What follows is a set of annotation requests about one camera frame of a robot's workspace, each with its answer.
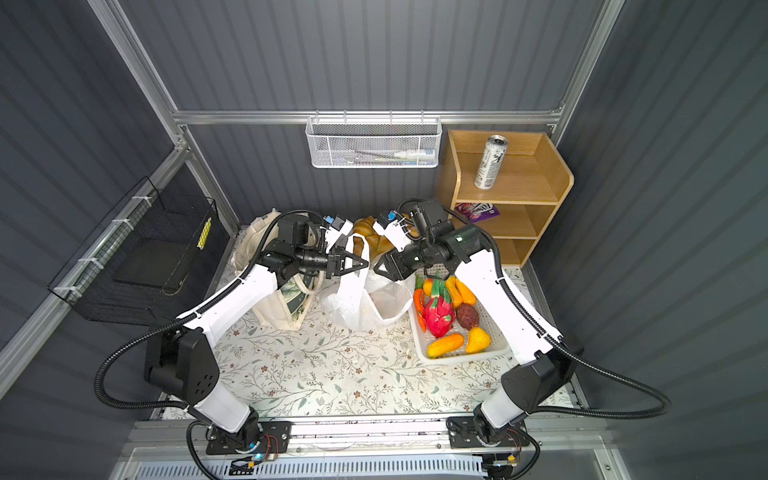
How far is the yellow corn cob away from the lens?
0.86 m

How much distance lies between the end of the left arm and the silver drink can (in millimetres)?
439

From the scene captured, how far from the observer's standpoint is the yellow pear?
2.79ft

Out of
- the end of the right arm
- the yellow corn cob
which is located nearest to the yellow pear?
the yellow corn cob

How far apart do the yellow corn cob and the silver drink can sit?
1.50 feet

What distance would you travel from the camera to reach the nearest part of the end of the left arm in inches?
25.0

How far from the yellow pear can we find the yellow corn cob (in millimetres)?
28

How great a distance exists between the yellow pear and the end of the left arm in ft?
1.36

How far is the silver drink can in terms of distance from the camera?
0.79 metres

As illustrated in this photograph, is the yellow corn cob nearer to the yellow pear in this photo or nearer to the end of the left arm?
the yellow pear

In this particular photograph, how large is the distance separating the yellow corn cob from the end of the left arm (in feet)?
1.15
